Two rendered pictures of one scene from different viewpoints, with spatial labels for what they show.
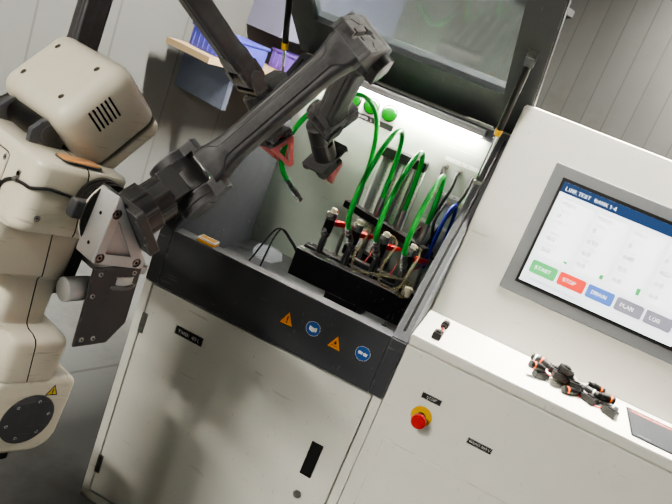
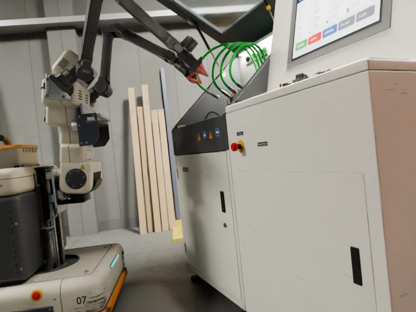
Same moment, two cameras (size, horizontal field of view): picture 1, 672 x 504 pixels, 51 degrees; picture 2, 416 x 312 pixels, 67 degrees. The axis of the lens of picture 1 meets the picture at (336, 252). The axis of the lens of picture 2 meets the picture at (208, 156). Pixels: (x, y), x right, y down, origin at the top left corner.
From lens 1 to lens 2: 1.58 m
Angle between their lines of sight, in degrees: 52
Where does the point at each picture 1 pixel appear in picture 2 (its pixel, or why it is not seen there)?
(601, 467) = (311, 108)
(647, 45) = not seen: outside the picture
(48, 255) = (67, 116)
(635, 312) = (350, 21)
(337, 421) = (222, 174)
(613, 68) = not seen: outside the picture
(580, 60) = not seen: outside the picture
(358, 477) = (236, 200)
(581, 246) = (313, 17)
